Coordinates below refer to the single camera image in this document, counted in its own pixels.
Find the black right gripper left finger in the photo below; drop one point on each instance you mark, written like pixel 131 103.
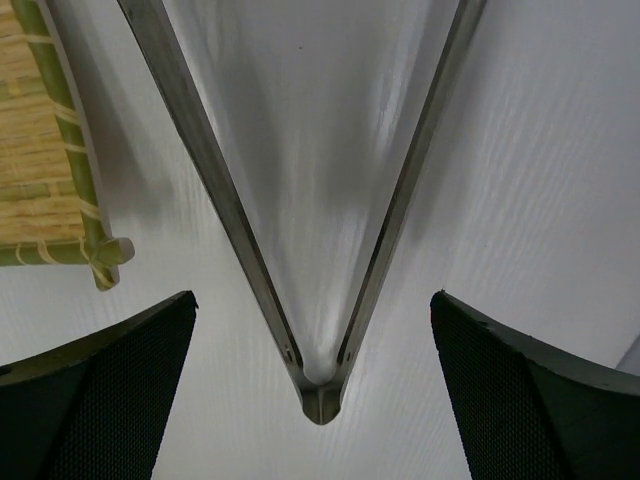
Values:
pixel 97 407

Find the steel tongs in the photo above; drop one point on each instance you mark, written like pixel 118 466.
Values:
pixel 150 24

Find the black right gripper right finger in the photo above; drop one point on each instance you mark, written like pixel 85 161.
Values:
pixel 525 409

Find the bamboo mat tray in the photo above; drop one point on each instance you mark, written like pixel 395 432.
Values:
pixel 50 199

